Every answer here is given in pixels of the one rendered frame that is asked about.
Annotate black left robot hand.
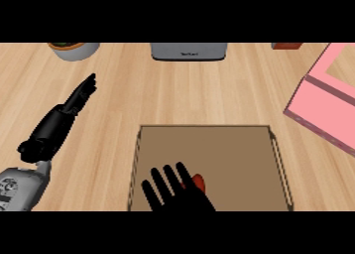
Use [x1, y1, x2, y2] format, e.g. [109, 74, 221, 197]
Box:
[16, 72, 97, 165]

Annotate pink cardboard box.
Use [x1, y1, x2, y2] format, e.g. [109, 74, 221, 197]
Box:
[282, 43, 355, 164]

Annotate red-brown block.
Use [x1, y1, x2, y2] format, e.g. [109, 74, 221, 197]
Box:
[269, 43, 303, 51]

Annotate grey appliance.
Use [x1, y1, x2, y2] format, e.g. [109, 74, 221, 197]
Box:
[149, 43, 229, 63]

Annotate brown tray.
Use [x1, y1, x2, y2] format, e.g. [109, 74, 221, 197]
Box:
[125, 124, 294, 212]

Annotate red bell pepper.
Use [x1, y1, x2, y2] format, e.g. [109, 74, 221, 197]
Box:
[180, 174, 207, 193]

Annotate grey plant pot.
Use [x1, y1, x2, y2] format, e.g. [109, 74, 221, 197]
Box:
[47, 43, 100, 63]

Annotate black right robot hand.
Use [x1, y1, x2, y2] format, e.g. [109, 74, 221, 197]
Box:
[139, 161, 217, 212]

